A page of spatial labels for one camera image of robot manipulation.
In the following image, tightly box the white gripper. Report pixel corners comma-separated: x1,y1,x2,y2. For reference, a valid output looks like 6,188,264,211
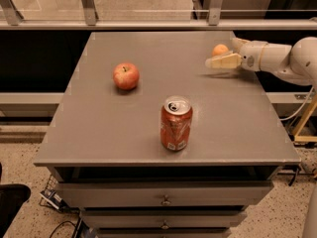
205,38,267,71

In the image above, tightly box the orange fruit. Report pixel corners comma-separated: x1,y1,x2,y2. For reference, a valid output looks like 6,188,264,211
212,44,229,57

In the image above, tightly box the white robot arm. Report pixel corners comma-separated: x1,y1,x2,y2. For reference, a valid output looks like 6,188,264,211
205,37,317,238

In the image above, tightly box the red coke can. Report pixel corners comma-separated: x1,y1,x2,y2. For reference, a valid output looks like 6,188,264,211
160,95,193,152

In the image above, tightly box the red apple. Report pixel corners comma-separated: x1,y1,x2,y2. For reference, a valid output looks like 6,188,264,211
113,62,140,90

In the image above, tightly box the grey drawer cabinet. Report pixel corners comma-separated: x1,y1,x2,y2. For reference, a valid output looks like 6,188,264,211
35,32,299,238

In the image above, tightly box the metal glass railing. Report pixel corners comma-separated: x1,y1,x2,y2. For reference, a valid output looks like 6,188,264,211
0,0,317,31

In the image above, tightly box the black chair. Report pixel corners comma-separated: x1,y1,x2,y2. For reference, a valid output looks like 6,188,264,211
0,162,32,238

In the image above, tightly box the yellow wooden frame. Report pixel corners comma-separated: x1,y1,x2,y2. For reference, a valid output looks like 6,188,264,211
291,95,317,143

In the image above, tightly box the black floor cable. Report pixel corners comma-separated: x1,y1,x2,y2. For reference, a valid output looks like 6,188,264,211
49,216,83,238

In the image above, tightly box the wire basket with box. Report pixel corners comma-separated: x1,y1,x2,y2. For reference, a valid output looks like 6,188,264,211
40,176,66,212

